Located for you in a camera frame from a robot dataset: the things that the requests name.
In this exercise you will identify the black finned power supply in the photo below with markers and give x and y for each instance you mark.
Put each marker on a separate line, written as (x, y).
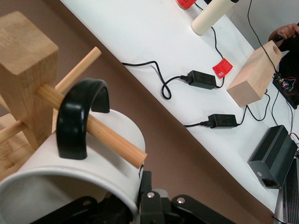
(271, 154)
(292, 191)

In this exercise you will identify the red box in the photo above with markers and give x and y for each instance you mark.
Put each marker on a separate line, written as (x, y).
(187, 3)

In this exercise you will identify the wooden block with hole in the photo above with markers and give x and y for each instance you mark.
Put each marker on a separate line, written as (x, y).
(252, 77)

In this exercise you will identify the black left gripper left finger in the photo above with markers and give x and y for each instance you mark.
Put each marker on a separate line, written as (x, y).
(93, 212)

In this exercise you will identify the black power adapter brick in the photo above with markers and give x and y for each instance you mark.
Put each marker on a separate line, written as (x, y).
(203, 79)
(222, 121)

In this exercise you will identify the person black sleeve forearm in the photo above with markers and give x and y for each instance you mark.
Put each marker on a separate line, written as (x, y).
(292, 51)

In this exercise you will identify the red card tag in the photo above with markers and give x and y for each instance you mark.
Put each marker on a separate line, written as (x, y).
(223, 67)

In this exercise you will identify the wooden mug tree stand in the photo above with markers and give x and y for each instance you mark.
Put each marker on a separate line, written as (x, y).
(23, 58)

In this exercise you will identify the person bare hand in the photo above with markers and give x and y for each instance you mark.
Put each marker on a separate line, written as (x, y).
(288, 30)

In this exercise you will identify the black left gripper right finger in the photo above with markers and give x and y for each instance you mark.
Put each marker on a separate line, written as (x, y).
(177, 212)

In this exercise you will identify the brown table cover sheet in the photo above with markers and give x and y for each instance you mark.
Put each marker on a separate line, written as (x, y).
(175, 151)

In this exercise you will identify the cream cardboard tube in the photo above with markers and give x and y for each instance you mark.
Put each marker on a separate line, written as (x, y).
(210, 16)

